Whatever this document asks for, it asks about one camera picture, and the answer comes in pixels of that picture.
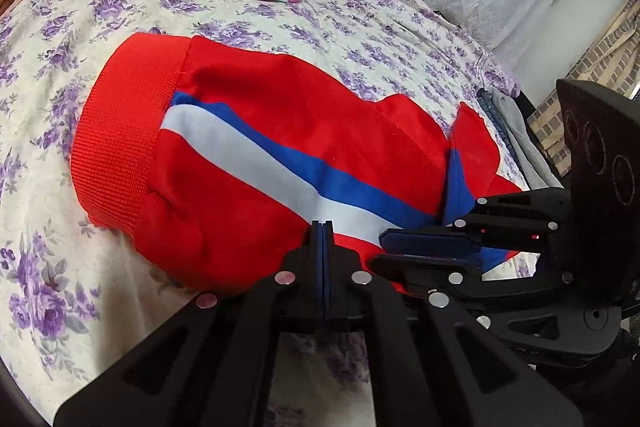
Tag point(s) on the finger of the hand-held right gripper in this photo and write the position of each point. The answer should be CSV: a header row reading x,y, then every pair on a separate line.
x,y
425,268
425,241

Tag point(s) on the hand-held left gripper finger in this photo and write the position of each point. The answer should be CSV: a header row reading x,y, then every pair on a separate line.
x,y
327,272
319,272

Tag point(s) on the red striped sweater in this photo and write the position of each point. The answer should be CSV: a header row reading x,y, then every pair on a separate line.
x,y
250,157

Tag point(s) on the grey folded clothing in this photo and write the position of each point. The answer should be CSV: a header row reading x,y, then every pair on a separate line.
x,y
520,142

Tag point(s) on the brick pattern curtain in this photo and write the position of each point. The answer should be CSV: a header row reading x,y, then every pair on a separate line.
x,y
595,57

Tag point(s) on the purple floral bed sheet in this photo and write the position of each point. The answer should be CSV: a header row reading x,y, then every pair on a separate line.
x,y
60,257

